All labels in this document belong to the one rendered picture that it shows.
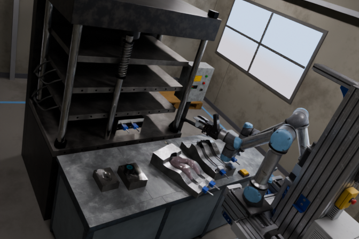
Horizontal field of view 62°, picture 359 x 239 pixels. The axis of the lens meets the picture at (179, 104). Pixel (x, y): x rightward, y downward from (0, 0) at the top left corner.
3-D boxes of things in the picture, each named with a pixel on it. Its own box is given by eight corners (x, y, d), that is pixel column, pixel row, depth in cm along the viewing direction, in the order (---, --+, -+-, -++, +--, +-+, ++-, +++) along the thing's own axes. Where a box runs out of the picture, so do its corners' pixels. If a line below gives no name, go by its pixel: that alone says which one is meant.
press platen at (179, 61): (187, 66, 286) (189, 62, 284) (72, 61, 217) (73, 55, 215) (151, 40, 332) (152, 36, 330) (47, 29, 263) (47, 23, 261)
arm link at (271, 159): (263, 197, 200) (299, 130, 177) (255, 208, 188) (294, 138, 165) (247, 187, 205) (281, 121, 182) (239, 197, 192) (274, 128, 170)
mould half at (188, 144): (232, 175, 271) (238, 164, 266) (212, 181, 255) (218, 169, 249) (199, 142, 304) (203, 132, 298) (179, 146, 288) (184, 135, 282)
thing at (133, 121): (140, 133, 290) (144, 118, 283) (114, 136, 274) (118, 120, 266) (118, 106, 323) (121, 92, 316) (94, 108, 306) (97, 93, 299)
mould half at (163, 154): (212, 184, 251) (217, 175, 246) (196, 198, 230) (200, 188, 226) (168, 152, 273) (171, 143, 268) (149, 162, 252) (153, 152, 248)
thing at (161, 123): (180, 137, 316) (181, 133, 314) (52, 157, 235) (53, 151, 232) (142, 98, 371) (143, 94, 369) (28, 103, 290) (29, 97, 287)
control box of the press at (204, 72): (177, 175, 375) (216, 69, 313) (157, 180, 356) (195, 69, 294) (168, 164, 389) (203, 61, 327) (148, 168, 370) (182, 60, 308)
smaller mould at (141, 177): (146, 186, 226) (148, 179, 223) (128, 190, 217) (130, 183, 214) (133, 169, 239) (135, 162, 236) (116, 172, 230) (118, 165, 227)
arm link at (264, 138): (295, 118, 187) (230, 137, 216) (291, 122, 178) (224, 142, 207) (303, 134, 187) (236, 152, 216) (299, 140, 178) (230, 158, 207)
